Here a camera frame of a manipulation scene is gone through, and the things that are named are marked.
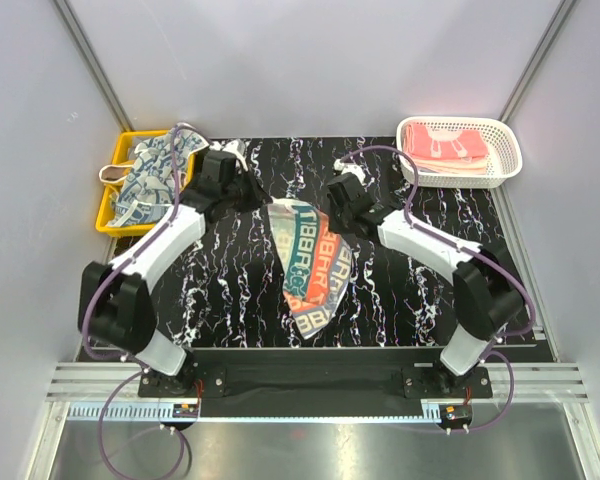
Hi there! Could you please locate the orange grey printed towel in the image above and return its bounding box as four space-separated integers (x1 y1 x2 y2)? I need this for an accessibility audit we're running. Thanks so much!
267 198 352 340

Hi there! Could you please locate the blue white patterned towel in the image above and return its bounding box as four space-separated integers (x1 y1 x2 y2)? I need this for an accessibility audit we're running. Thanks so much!
107 121 210 229

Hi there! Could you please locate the pink bunny towel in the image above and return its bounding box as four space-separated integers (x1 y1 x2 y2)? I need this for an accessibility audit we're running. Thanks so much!
403 123 488 159

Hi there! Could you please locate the plain pink towel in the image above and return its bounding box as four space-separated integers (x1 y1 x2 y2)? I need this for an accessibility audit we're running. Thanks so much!
407 153 488 175

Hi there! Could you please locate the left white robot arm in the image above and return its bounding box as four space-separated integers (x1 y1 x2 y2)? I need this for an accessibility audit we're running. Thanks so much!
77 149 271 396

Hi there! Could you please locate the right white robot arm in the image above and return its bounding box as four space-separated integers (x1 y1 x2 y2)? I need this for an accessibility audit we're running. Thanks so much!
327 173 536 397

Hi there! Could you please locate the yellow plastic bin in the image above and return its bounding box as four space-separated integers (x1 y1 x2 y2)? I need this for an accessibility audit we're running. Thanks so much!
94 130 197 237

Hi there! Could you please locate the beige cloth loop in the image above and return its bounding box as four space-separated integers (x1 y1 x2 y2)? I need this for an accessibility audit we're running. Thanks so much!
98 164 131 185

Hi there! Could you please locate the white perforated basket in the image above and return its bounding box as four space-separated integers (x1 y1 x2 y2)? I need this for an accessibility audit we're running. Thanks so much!
396 116 523 189

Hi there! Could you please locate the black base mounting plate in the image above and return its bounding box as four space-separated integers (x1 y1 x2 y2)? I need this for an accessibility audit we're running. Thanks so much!
138 347 493 421

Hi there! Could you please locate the left small circuit board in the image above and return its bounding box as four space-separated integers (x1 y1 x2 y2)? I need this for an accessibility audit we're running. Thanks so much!
173 403 200 418

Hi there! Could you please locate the small circuit board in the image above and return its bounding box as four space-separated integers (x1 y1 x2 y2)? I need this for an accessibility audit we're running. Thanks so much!
444 404 472 421
173 403 200 418

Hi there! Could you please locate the right small circuit board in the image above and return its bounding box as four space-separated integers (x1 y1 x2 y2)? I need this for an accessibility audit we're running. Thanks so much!
444 404 472 421

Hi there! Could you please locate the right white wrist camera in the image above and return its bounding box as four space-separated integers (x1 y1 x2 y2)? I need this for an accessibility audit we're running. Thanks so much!
333 159 366 184

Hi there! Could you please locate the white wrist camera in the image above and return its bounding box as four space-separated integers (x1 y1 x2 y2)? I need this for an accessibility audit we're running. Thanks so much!
333 159 366 184
210 139 249 172

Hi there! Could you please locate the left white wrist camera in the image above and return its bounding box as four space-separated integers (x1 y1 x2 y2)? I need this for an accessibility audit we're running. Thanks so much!
210 139 249 172

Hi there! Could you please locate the slotted white cable duct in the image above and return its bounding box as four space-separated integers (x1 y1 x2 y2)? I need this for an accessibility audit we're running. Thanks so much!
68 403 173 421

